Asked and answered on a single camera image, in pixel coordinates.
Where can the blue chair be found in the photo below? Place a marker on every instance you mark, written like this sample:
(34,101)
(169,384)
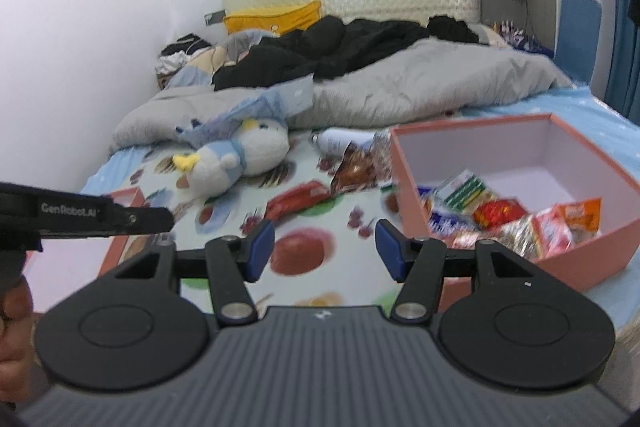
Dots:
(578,38)

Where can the small black garment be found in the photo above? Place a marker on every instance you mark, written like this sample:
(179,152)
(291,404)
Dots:
(444,27)

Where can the clothes pile by wall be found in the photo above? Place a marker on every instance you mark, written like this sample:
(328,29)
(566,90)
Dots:
(174,56)

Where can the white spray bottle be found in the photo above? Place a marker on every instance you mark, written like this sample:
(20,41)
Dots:
(334,141)

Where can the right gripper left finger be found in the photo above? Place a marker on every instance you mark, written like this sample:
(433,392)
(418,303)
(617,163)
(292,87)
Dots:
(231,263)

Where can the person's left hand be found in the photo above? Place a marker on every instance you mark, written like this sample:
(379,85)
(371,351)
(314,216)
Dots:
(17,353)

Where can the blue snack bag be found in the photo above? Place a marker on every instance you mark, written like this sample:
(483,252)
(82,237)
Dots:
(441,221)

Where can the clear brown stick snack packet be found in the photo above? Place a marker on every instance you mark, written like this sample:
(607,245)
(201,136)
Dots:
(466,240)

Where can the blue curtain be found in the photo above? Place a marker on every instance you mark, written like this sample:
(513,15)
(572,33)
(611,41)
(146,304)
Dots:
(622,91)

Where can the light blue paper bag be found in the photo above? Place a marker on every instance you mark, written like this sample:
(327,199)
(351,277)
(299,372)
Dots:
(279,102)

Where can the clear bag black label snack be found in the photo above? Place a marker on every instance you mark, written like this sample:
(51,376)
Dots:
(521,237)

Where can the silver printed snack bag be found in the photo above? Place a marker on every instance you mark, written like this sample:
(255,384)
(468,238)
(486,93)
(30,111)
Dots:
(365,164)

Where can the orange snack packet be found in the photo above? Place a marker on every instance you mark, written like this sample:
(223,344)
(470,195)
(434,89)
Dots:
(582,218)

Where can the pink open gift box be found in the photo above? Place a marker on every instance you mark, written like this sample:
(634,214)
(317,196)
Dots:
(539,160)

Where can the black clothing pile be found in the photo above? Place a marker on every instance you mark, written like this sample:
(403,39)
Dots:
(325,50)

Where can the long red snack packet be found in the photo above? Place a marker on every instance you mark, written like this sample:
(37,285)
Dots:
(298,198)

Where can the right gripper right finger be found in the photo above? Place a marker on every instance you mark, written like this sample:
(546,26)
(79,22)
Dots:
(418,265)

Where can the green-white snack bag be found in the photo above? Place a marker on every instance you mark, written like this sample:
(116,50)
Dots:
(464,192)

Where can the grey duvet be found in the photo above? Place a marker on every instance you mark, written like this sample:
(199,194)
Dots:
(427,79)

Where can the yellow pillow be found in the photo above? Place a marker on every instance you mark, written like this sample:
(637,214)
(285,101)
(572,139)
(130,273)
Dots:
(278,19)

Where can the fruit print bed sheet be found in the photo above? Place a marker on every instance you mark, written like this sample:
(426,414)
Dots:
(323,253)

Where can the red cracker snack packet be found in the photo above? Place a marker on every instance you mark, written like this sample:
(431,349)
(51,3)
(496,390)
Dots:
(553,233)

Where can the pink box lid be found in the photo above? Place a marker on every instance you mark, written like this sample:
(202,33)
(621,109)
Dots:
(65,265)

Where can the red foil snack packet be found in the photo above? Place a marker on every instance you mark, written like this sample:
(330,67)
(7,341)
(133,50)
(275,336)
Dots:
(497,212)

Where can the white blue plush duck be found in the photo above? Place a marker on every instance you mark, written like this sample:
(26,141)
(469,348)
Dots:
(257,146)

